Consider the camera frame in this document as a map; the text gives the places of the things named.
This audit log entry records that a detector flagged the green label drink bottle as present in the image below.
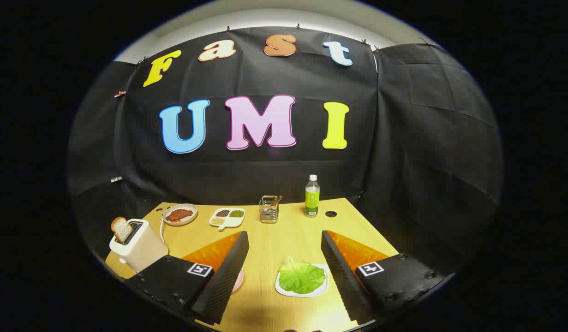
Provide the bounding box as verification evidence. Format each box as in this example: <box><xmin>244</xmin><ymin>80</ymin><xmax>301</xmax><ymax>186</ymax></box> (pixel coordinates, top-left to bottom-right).
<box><xmin>305</xmin><ymin>174</ymin><xmax>321</xmax><ymax>217</ymax></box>

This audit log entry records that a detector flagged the brown meat piece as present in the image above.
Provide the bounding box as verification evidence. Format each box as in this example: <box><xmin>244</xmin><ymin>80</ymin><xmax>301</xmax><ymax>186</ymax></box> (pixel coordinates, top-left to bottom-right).
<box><xmin>166</xmin><ymin>208</ymin><xmax>193</xmax><ymax>223</ymax></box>

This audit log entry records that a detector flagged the green lettuce leaf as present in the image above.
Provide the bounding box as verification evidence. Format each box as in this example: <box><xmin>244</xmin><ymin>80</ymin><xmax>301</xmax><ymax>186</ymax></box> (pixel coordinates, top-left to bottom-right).
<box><xmin>278</xmin><ymin>256</ymin><xmax>327</xmax><ymax>295</ymax></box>

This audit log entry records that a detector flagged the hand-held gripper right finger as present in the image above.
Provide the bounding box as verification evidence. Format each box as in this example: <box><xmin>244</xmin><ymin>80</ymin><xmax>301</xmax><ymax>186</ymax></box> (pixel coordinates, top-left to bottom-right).
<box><xmin>320</xmin><ymin>230</ymin><xmax>447</xmax><ymax>325</ymax></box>

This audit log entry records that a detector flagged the black backdrop cloth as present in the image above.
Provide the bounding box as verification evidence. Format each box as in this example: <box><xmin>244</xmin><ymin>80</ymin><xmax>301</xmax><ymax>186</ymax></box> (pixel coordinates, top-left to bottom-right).
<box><xmin>67</xmin><ymin>27</ymin><xmax>503</xmax><ymax>277</ymax></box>

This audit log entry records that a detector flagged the toasted bread slice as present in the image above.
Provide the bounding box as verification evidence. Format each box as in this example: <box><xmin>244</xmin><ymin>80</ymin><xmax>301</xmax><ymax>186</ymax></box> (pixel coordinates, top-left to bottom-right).
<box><xmin>111</xmin><ymin>217</ymin><xmax>133</xmax><ymax>244</ymax></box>

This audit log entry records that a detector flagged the white square plate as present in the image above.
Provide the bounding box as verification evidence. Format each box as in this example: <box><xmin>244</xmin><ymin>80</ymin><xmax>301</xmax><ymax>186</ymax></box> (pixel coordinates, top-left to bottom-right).
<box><xmin>275</xmin><ymin>263</ymin><xmax>329</xmax><ymax>298</ymax></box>

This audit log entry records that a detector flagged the metal wire utensil holder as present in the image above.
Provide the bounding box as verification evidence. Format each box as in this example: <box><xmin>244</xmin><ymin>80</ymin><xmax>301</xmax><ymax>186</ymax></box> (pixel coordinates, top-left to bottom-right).
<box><xmin>259</xmin><ymin>196</ymin><xmax>279</xmax><ymax>224</ymax></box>

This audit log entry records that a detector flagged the round white plate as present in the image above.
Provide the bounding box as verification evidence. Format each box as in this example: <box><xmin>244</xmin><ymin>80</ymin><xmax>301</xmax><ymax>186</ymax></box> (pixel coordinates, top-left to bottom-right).
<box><xmin>162</xmin><ymin>203</ymin><xmax>198</xmax><ymax>226</ymax></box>

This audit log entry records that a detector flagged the white compartment dish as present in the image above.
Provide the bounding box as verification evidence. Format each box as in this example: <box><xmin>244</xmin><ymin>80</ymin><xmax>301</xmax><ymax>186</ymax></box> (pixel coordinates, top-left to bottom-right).
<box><xmin>209</xmin><ymin>207</ymin><xmax>246</xmax><ymax>231</ymax></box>

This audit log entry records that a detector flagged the cream white toaster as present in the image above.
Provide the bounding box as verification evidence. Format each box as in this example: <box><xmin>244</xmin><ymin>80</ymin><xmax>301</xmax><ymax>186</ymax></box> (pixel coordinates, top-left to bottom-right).
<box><xmin>109</xmin><ymin>219</ymin><xmax>169</xmax><ymax>273</ymax></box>

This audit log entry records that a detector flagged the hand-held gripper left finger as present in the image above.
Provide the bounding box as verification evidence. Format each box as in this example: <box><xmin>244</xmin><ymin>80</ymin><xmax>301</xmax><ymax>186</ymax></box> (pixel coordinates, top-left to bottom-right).
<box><xmin>126</xmin><ymin>231</ymin><xmax>250</xmax><ymax>326</ymax></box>

